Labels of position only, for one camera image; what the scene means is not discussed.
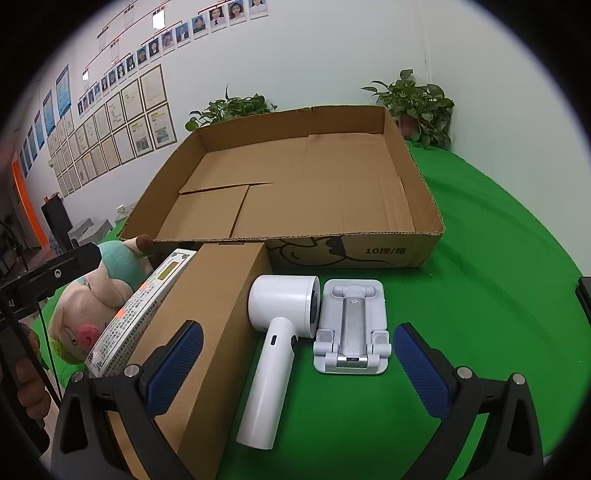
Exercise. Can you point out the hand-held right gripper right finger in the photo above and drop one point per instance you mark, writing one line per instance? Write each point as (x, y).
(422, 369)

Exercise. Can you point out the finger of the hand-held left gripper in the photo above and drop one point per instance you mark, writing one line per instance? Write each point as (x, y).
(69, 263)

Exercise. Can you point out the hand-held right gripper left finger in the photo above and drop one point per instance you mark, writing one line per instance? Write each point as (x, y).
(178, 364)

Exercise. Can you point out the plush pig toy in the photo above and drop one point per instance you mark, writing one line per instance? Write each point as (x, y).
(92, 295)

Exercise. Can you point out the brown cardboard box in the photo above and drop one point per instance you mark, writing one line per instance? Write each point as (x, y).
(207, 314)

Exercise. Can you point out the white printed carton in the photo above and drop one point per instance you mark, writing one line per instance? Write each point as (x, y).
(138, 304)

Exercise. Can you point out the white hair dryer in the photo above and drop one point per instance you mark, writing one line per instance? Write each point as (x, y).
(272, 369)

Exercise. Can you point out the large cardboard tray box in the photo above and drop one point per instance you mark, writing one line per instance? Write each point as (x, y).
(323, 184)

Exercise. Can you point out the person's left hand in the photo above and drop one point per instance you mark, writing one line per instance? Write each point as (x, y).
(30, 387)

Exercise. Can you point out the black cabinet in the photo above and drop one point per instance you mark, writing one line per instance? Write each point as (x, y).
(57, 221)

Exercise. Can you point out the white paper cup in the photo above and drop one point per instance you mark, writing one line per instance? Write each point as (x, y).
(121, 211)

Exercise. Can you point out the white folding phone stand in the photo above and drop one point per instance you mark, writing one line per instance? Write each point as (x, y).
(353, 323)

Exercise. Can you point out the green tablecloth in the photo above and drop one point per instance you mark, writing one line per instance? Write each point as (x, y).
(485, 277)

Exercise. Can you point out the black object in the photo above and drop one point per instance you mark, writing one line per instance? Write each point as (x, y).
(585, 295)

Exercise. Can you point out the potted green plant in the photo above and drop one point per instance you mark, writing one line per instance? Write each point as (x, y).
(231, 108)
(415, 99)

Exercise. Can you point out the group of framed wall certificates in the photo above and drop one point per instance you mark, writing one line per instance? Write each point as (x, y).
(129, 115)

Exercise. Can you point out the row of blue wall posters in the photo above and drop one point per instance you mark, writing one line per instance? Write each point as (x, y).
(62, 90)

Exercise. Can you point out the row of wall portrait photos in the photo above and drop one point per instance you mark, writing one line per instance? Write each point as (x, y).
(154, 46)

